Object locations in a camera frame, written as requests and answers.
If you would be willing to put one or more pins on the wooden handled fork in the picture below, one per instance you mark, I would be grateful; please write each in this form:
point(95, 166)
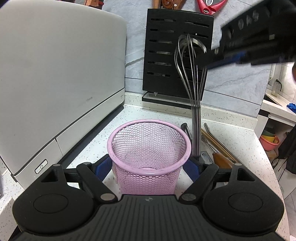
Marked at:
point(220, 160)

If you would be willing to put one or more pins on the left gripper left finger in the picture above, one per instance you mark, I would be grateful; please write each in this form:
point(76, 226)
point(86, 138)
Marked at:
point(92, 176)

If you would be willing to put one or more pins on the red plastic basin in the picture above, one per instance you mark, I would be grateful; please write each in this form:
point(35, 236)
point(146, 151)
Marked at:
point(269, 143)

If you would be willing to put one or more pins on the wooden chopstick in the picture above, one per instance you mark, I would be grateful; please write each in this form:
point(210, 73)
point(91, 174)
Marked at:
point(231, 155)
point(215, 147)

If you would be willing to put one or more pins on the black knife block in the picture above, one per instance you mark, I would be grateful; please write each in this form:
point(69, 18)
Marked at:
point(161, 81)

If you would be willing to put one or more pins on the white countertop appliance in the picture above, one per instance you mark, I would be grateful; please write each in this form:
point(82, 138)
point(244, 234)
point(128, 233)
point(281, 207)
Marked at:
point(62, 72)

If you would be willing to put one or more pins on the grey handled peeler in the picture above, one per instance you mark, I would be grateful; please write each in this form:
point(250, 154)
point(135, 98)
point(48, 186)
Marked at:
point(185, 128)

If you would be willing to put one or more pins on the pink mesh utensil cup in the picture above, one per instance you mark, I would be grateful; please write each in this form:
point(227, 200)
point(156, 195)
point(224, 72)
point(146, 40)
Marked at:
point(147, 156)

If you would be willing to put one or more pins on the steel wire whisk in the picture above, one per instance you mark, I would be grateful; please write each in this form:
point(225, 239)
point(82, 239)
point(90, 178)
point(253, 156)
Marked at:
point(184, 58)

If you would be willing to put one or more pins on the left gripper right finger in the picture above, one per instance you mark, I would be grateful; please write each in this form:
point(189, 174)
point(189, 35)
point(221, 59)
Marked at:
point(202, 176)

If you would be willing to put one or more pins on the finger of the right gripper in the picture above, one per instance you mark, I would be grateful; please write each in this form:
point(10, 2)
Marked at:
point(216, 58)

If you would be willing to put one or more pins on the red handled scissors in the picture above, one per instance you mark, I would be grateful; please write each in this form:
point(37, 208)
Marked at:
point(210, 7)

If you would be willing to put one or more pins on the black bag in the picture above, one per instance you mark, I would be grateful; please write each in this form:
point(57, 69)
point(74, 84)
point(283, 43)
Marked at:
point(287, 151)

